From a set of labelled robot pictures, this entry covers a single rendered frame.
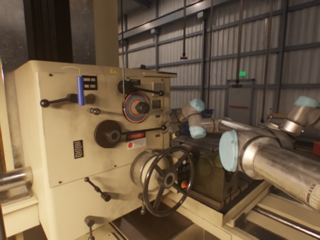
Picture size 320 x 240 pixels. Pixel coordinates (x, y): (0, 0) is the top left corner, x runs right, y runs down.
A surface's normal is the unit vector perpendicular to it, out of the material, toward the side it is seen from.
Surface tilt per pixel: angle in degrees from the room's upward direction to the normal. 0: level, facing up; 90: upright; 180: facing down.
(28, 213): 90
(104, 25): 90
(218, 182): 90
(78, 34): 90
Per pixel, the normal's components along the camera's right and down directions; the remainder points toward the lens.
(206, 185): -0.74, 0.11
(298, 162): -0.47, -0.85
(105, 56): 0.67, 0.11
